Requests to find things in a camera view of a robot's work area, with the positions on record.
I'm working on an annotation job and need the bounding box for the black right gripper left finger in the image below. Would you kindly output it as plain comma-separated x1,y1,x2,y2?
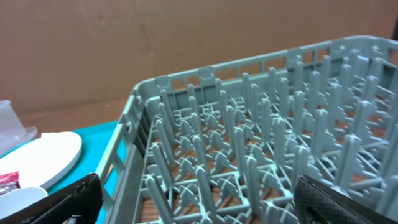
1,173,103,224

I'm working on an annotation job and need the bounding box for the clear plastic bin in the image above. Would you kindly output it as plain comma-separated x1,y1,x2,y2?
0,100,37,156

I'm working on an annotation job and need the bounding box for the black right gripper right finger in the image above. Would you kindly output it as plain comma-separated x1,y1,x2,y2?
293,175,397,224

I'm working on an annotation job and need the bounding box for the beige bowl with crumbs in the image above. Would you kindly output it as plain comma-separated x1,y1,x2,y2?
1,187,48,219

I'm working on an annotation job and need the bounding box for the white round plate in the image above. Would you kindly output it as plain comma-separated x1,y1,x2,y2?
1,131,83,189

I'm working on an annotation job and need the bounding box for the grey dishwasher rack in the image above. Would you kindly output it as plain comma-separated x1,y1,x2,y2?
96,35,397,223

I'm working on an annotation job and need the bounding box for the red snack wrapper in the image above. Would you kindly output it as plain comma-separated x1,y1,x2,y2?
0,172,21,195

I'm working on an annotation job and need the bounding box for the teal plastic tray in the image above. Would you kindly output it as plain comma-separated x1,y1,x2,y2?
0,120,127,224

